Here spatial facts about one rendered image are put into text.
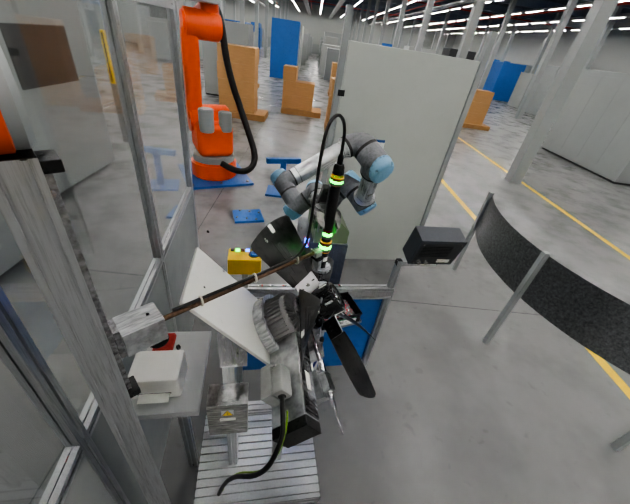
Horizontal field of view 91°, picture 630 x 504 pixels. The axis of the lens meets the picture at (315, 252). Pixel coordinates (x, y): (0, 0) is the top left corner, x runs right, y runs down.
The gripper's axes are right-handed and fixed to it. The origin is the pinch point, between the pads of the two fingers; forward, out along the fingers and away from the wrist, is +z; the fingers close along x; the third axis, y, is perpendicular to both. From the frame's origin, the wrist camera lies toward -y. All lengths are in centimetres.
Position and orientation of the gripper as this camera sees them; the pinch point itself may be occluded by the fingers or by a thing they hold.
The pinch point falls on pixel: (330, 224)
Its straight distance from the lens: 103.1
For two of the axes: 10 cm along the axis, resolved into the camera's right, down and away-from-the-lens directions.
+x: -9.8, -0.2, -2.0
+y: -1.3, 8.1, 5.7
